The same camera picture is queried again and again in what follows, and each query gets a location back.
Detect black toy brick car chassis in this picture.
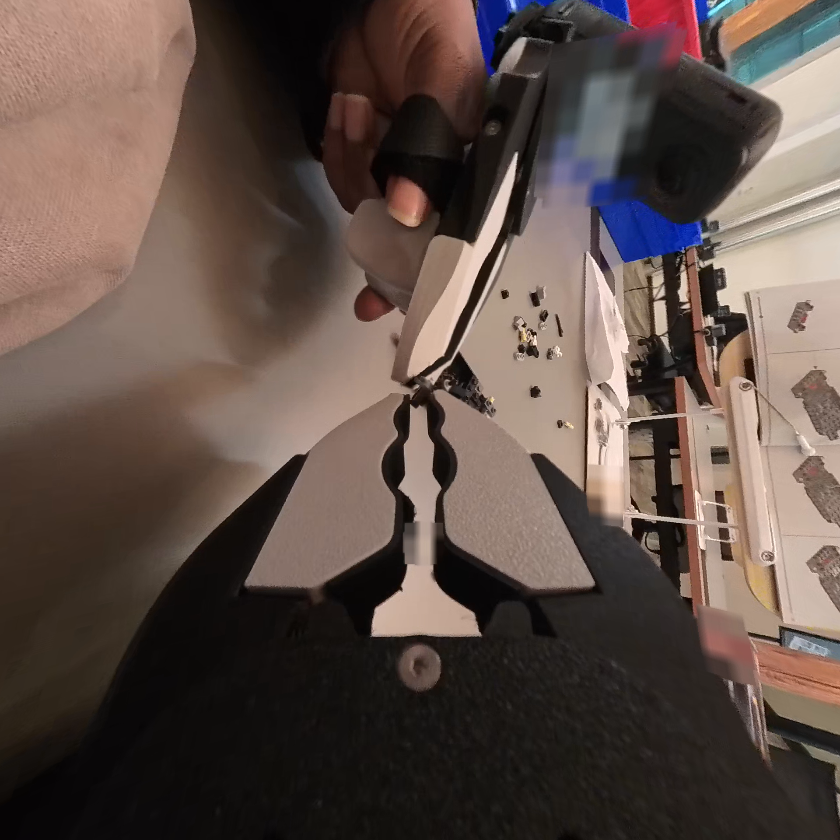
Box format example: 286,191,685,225
430,353,497,419

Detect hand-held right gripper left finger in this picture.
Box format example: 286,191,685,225
244,392,411,636

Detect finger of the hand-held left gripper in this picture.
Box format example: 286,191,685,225
420,152,521,388
392,236,476,387

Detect person's taupe sweatshirt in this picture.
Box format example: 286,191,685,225
0,0,198,358

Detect person's left hand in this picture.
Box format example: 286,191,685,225
320,0,492,324

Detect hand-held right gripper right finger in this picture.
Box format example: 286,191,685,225
423,392,598,636

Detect open instruction booklet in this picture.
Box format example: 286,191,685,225
745,282,840,627

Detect blue storage bin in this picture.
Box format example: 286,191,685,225
476,0,704,263

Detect white printed paper bag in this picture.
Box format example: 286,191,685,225
584,252,631,388

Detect person's left forearm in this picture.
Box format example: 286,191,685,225
276,0,368,161

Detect brown background table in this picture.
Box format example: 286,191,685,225
675,246,840,706

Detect grey desk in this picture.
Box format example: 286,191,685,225
0,39,634,788

